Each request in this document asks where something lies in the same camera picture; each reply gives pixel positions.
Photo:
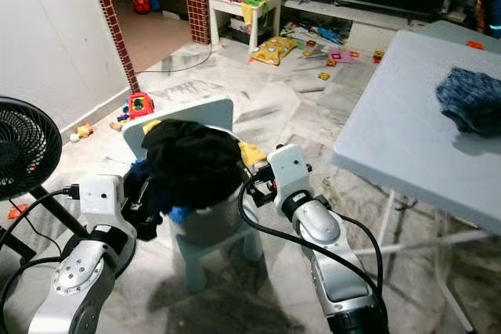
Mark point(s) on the black garment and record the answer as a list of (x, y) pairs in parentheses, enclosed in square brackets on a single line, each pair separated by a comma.
[(192, 162)]

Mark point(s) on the blue plaid garment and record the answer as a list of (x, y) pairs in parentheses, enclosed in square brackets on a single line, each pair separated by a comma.
[(473, 99)]

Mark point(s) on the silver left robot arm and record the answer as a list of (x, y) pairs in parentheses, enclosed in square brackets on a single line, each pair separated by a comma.
[(78, 287)]

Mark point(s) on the yellow cloth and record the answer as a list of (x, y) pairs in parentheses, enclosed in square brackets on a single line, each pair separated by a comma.
[(252, 154)]

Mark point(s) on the blue cloth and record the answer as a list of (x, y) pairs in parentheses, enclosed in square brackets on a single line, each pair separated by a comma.
[(178, 214)]

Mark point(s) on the steel basin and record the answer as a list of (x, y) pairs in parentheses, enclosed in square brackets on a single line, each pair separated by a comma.
[(211, 224)]

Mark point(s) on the small duck toy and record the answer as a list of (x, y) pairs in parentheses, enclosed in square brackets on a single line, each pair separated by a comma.
[(84, 131)]

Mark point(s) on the red toy truck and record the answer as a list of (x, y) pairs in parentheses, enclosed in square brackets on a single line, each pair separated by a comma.
[(139, 105)]

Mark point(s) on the small orange floor toy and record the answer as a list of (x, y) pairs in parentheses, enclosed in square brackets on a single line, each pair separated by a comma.
[(16, 212)]

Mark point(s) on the black standing fan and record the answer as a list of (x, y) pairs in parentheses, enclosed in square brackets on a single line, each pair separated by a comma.
[(23, 146)]

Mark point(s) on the yellow flat toy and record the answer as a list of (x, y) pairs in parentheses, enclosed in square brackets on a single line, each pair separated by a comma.
[(274, 51)]

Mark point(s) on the pink flat toy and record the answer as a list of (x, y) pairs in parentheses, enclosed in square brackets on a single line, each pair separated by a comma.
[(341, 56)]

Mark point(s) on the white plastic folding table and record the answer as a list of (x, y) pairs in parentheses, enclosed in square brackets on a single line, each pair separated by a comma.
[(399, 115)]

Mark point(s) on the small red yellow toy car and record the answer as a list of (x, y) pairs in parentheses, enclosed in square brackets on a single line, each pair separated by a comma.
[(378, 56)]

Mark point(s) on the white side table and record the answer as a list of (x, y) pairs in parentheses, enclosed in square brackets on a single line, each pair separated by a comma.
[(227, 4)]

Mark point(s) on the red ball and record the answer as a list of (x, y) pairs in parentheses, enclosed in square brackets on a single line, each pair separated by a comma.
[(141, 4)]

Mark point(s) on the white television bench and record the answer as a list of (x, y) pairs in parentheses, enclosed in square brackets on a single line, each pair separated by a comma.
[(368, 12)]

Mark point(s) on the orange toy block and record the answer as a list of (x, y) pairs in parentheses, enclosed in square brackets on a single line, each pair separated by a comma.
[(474, 44)]

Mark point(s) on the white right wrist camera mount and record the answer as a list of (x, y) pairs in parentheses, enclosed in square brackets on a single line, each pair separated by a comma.
[(288, 174)]

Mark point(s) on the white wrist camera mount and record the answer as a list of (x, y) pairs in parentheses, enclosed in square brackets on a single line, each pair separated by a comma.
[(288, 174), (102, 201)]

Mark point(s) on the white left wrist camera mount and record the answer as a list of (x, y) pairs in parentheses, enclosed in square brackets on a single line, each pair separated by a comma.
[(102, 201)]

